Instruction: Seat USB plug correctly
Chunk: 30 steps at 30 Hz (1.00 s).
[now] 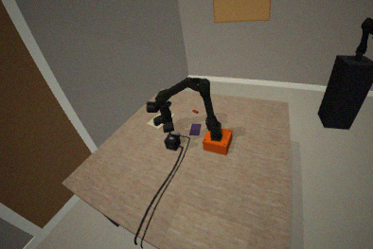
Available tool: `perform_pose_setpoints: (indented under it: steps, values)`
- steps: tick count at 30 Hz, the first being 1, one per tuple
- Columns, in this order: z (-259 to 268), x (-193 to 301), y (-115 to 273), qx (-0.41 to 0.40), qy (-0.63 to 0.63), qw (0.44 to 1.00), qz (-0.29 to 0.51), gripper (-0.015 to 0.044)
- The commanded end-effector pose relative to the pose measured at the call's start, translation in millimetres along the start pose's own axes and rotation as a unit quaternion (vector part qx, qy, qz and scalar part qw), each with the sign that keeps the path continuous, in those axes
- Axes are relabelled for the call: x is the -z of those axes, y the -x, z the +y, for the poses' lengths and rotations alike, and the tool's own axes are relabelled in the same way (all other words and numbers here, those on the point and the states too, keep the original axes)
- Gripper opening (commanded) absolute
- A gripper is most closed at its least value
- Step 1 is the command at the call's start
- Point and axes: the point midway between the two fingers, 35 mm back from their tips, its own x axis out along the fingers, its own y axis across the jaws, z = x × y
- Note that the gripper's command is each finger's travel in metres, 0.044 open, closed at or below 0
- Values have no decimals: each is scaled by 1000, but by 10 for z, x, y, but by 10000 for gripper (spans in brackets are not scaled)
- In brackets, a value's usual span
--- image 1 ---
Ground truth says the purple flat pad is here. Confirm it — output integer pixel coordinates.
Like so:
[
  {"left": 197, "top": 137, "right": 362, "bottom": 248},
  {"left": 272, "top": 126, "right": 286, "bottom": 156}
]
[{"left": 189, "top": 124, "right": 201, "bottom": 135}]

